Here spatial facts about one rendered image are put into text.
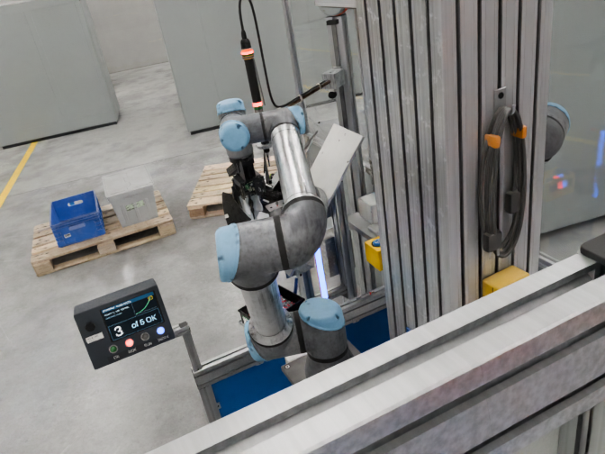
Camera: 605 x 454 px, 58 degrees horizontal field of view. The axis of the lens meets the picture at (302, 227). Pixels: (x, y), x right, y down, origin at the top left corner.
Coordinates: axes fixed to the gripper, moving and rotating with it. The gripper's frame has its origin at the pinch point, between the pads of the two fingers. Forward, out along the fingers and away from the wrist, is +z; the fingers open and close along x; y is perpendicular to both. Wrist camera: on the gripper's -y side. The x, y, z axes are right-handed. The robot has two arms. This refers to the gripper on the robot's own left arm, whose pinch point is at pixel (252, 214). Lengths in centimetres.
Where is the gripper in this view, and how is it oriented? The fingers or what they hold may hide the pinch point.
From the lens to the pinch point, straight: 164.5
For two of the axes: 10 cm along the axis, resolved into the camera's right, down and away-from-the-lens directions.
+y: 4.4, 3.6, -8.2
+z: 1.6, 8.7, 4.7
